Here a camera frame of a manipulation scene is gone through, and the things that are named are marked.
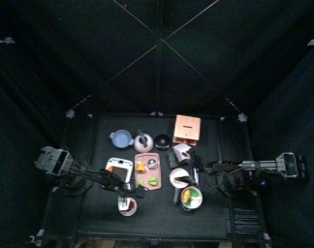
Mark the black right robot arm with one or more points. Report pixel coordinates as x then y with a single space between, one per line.
261 165

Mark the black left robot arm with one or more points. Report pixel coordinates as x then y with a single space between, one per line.
56 160

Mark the small green starfruit piece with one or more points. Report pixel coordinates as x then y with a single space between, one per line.
140 182

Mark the white plate yellow rim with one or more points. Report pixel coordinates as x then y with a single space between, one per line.
178 182

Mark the white red bowl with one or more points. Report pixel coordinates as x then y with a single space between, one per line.
128 211

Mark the green toy vegetable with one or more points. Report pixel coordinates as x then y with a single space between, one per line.
194 194

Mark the small white cube box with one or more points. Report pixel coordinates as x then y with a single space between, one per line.
182 151

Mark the yellow toy vegetable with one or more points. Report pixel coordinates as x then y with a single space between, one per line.
187 195

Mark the dark green toy block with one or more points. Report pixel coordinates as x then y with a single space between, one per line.
173 160

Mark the pink cutting board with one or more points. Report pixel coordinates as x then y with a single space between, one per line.
148 174

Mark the silver toy pot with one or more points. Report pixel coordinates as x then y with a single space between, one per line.
191 197

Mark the orange toy food piece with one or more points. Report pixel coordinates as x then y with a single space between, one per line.
140 167

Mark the small silver cup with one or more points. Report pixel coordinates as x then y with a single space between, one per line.
152 164

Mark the black round lid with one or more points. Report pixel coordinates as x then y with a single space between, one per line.
163 142

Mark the wooden box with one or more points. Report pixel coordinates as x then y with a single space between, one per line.
187 129

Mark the blue toy pot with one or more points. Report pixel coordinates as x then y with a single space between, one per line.
122 139

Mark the white text label sticker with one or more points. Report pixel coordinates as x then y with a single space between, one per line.
246 222

